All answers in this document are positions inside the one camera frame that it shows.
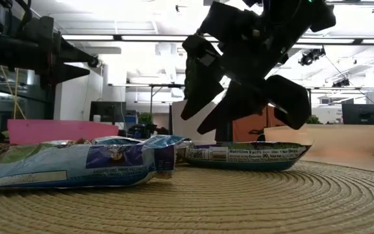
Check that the black hanging spotlight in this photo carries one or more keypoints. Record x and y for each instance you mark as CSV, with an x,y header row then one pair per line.
x,y
310,57
341,83

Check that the dark green granola bar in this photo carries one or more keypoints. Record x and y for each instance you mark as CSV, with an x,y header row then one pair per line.
x,y
239,156

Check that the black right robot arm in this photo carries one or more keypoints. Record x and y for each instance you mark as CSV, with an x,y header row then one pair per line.
x,y
320,16

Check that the green potted plant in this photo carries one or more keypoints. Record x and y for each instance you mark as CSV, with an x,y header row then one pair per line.
x,y
313,120
145,117

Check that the green cactus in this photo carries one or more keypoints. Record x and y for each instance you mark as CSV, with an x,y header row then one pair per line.
x,y
187,84

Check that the long overhead light bar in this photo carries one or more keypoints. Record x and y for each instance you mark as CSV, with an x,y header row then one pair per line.
x,y
154,38

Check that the orange plastic bin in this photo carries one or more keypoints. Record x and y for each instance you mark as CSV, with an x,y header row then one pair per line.
x,y
336,139

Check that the pink plastic bin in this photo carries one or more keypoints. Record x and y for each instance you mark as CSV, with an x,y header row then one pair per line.
x,y
60,131

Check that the blue purple granola bar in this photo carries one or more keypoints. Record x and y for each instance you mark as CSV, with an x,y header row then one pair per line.
x,y
76,169

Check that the round woven placemat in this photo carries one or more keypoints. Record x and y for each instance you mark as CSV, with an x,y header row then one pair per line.
x,y
187,208

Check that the orange curtain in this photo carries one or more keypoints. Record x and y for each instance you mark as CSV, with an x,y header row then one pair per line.
x,y
248,128

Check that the white hexagonal plant pot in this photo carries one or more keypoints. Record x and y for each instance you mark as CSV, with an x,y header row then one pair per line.
x,y
190,130

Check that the background metal rig frame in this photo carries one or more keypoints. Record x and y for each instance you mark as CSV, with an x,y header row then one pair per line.
x,y
161,85

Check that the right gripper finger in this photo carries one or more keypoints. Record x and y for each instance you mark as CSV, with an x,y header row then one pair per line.
x,y
239,104
203,84

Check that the black computer monitor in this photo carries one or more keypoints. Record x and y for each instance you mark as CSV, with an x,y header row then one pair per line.
x,y
107,110
360,113

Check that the black curtain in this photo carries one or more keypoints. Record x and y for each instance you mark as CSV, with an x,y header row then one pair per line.
x,y
224,133

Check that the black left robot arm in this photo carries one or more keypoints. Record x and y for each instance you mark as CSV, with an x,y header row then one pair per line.
x,y
5,48

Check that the white cup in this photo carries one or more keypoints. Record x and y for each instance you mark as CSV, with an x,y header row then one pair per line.
x,y
96,118

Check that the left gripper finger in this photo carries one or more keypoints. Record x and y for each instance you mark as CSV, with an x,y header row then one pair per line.
x,y
65,73
76,57

